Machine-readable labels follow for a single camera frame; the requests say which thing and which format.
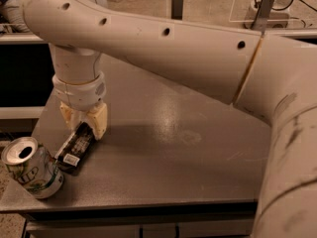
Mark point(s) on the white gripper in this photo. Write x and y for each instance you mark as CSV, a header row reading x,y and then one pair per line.
x,y
80,95

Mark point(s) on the black rxbar chocolate wrapper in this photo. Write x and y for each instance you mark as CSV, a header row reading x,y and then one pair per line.
x,y
75,148

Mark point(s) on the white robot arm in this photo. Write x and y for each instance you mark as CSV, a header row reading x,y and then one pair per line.
x,y
265,75

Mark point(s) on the green white 7up can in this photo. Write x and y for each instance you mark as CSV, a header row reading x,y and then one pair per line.
x,y
30,164

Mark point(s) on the person in background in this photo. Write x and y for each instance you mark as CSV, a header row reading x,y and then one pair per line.
x,y
10,10

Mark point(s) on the grey table drawer cabinet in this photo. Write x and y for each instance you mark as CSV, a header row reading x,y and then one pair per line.
x,y
224,220

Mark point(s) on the middle metal bracket post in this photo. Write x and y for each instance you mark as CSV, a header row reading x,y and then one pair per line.
x,y
176,9

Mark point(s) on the metal bracket post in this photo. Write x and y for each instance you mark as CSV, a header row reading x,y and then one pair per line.
x,y
176,9
260,21

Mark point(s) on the right metal bracket post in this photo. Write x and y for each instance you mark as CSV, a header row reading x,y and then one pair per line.
x,y
260,21

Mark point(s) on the white base device with cable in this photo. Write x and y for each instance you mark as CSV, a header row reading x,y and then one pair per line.
x,y
284,14

